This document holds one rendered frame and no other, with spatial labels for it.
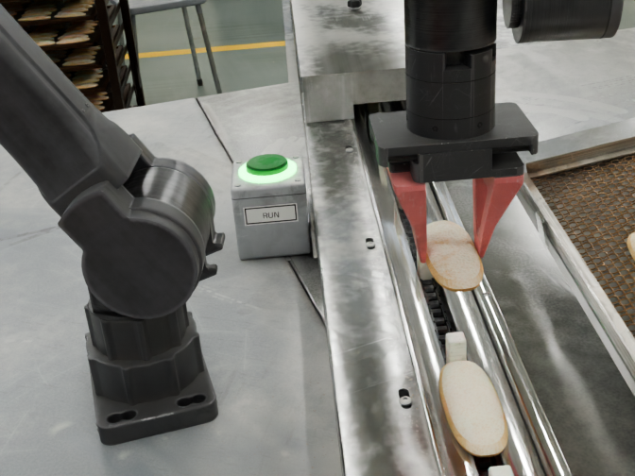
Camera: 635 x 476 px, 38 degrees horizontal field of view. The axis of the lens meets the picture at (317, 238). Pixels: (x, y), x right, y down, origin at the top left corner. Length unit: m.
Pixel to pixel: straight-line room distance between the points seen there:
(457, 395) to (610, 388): 0.13
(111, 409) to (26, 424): 0.07
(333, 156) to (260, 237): 0.16
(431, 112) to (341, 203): 0.31
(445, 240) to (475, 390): 0.11
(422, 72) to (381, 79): 0.50
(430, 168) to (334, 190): 0.33
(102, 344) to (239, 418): 0.11
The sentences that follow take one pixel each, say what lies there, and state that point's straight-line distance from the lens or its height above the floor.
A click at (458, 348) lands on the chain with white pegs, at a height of 0.86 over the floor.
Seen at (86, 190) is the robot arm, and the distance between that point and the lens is 0.61.
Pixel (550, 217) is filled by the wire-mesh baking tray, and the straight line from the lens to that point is 0.77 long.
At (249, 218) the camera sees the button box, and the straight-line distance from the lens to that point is 0.85.
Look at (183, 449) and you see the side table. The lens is 0.66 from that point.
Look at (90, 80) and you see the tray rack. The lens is 3.06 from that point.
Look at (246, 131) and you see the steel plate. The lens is 1.19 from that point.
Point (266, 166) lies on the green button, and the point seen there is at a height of 0.91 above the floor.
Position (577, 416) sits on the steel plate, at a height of 0.82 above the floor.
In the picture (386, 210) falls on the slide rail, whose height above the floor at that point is 0.85.
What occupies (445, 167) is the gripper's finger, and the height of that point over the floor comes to 1.00.
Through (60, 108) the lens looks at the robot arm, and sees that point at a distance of 0.60.
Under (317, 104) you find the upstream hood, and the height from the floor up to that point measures 0.88.
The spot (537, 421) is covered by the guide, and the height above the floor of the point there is 0.86.
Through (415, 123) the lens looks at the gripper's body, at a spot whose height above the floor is 1.03.
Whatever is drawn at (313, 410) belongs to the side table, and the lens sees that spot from 0.68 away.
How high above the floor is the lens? 1.24
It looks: 28 degrees down
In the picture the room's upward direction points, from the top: 5 degrees counter-clockwise
